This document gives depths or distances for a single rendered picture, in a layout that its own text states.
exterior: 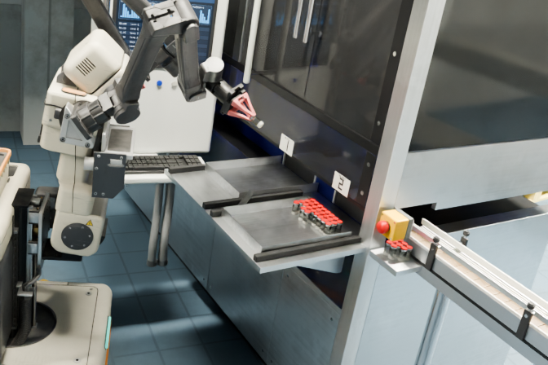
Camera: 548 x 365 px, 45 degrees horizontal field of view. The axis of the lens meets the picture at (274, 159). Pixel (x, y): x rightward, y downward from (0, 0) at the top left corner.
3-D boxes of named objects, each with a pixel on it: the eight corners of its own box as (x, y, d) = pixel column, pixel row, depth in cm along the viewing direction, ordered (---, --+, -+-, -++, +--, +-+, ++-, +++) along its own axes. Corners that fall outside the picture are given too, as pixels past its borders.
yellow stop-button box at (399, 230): (393, 227, 214) (399, 208, 211) (408, 239, 208) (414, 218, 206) (375, 230, 210) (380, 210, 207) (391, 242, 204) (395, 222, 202)
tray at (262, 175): (280, 163, 269) (281, 155, 268) (316, 191, 249) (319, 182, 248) (204, 170, 251) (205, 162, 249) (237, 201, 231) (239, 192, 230)
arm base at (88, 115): (74, 103, 201) (69, 117, 190) (97, 90, 200) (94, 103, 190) (91, 126, 205) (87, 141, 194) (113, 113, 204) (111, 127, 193)
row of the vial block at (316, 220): (300, 211, 232) (302, 199, 230) (330, 236, 218) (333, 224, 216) (295, 212, 231) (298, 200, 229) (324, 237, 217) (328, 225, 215)
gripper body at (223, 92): (232, 94, 204) (215, 79, 205) (223, 116, 211) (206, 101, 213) (245, 86, 208) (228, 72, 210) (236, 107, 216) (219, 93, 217)
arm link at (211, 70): (178, 81, 212) (189, 103, 209) (180, 60, 202) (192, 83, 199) (213, 70, 216) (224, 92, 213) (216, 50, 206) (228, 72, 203)
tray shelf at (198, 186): (272, 162, 274) (273, 158, 273) (383, 248, 221) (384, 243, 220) (164, 173, 248) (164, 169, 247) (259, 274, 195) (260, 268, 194)
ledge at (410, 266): (400, 248, 223) (402, 244, 222) (427, 269, 213) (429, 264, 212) (369, 255, 215) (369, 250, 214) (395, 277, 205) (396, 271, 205)
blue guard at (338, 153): (141, 43, 361) (143, 10, 354) (366, 208, 215) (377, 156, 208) (140, 43, 361) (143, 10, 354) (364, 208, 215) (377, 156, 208)
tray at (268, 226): (306, 204, 237) (307, 195, 236) (349, 240, 218) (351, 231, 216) (220, 216, 220) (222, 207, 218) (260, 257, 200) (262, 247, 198)
